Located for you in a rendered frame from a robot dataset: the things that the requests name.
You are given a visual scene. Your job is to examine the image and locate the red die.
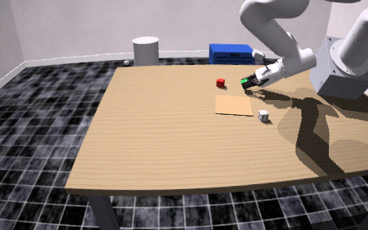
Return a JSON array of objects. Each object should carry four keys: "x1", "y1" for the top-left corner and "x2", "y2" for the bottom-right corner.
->
[{"x1": 216, "y1": 78, "x2": 225, "y2": 88}]

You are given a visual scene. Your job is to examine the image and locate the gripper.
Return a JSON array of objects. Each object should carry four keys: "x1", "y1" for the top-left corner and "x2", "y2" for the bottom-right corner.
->
[{"x1": 241, "y1": 62, "x2": 283, "y2": 90}]

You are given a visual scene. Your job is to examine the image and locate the white die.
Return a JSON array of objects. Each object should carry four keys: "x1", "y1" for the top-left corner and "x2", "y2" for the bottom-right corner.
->
[{"x1": 258, "y1": 110, "x2": 269, "y2": 122}]

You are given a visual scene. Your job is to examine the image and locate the peach flat mat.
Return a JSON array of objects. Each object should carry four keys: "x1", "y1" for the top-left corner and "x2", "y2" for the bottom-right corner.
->
[{"x1": 216, "y1": 95, "x2": 253, "y2": 117}]

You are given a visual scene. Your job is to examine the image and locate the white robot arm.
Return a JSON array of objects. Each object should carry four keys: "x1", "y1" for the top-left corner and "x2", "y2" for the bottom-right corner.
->
[{"x1": 240, "y1": 0, "x2": 368, "y2": 78}]

